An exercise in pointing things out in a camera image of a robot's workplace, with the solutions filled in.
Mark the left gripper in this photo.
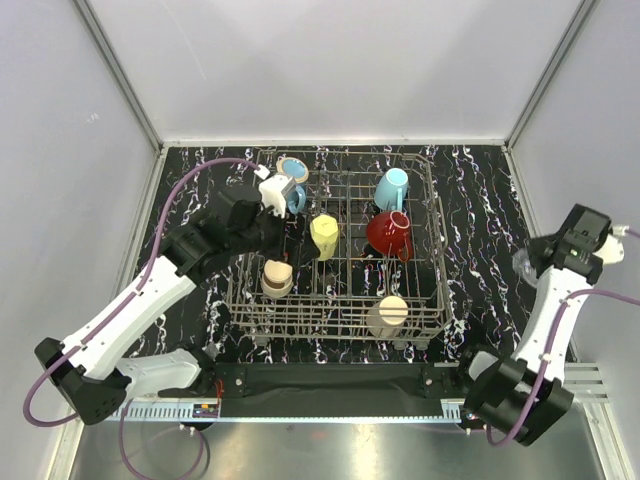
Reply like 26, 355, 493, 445
229, 198, 320, 268

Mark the steel brown tumbler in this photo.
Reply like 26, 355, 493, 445
261, 260, 293, 299

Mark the yellow-green mug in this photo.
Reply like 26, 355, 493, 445
304, 214, 340, 261

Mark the clear glass cup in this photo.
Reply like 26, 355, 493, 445
512, 248, 540, 288

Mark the blue butterfly mug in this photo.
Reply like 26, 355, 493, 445
276, 157, 309, 215

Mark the red mug cream interior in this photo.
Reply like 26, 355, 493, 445
366, 210, 413, 262

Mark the light blue mug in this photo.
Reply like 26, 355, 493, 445
374, 168, 409, 211

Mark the beige paper cup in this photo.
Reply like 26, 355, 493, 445
365, 296, 409, 339

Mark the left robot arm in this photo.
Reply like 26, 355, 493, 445
35, 185, 306, 425

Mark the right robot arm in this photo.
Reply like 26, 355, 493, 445
452, 204, 626, 446

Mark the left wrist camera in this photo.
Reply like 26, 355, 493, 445
255, 165, 291, 218

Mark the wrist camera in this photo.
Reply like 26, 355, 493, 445
609, 225, 630, 238
255, 165, 291, 218

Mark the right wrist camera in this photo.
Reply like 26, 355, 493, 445
609, 225, 630, 238

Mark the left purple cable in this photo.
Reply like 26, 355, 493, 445
23, 158, 264, 476

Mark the grey wire dish rack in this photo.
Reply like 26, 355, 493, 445
226, 147, 452, 349

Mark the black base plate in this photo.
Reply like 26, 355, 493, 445
158, 362, 494, 401

